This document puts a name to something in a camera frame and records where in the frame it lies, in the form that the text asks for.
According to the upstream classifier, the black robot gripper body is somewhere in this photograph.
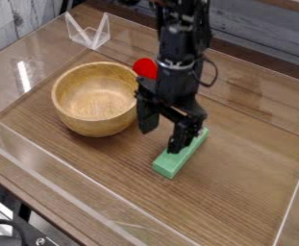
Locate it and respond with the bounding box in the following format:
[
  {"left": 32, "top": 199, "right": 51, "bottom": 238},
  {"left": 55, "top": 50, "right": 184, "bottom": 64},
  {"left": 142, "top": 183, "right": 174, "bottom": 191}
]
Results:
[{"left": 135, "top": 63, "right": 207, "bottom": 124}]

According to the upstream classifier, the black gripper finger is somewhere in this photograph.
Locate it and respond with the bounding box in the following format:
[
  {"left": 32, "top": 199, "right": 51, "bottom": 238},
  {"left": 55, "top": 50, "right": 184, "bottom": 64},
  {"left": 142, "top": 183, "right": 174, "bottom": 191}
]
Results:
[
  {"left": 136, "top": 95, "right": 159, "bottom": 134},
  {"left": 167, "top": 117, "right": 203, "bottom": 154}
]

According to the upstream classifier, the green rectangular block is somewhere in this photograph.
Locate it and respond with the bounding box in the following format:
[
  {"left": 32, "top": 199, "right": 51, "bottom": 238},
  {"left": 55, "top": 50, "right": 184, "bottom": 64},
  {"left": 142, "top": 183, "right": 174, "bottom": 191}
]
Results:
[{"left": 151, "top": 128, "right": 210, "bottom": 180}]

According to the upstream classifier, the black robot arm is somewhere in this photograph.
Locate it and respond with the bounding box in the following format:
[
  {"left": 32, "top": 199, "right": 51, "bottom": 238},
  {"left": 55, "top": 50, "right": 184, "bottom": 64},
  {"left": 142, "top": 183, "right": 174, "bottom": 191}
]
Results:
[{"left": 135, "top": 0, "right": 212, "bottom": 154}]

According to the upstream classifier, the brown wooden bowl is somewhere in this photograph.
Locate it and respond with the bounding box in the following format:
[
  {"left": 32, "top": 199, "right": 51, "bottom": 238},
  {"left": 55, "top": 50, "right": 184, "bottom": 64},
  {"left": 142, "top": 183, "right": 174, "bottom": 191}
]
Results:
[{"left": 51, "top": 61, "right": 138, "bottom": 137}]

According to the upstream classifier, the red plush strawberry toy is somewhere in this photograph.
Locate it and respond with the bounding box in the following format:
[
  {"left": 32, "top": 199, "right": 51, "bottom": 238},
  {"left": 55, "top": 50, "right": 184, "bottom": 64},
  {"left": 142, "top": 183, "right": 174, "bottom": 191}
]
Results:
[{"left": 132, "top": 58, "right": 158, "bottom": 80}]

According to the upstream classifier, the clear acrylic tray wall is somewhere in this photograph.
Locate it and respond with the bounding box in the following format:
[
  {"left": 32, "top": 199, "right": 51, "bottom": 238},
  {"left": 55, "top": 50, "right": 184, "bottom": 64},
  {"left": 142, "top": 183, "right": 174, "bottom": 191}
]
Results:
[{"left": 0, "top": 122, "right": 199, "bottom": 246}]

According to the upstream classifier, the black table clamp mount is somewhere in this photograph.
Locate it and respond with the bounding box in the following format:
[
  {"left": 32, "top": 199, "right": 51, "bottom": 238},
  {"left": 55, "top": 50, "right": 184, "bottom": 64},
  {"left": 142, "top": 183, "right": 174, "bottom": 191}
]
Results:
[{"left": 13, "top": 203, "right": 59, "bottom": 246}]

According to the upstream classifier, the black cable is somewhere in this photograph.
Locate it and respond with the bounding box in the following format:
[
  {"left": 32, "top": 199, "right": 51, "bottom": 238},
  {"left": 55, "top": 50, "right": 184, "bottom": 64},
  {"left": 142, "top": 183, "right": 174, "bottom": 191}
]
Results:
[{"left": 0, "top": 217, "right": 28, "bottom": 246}]

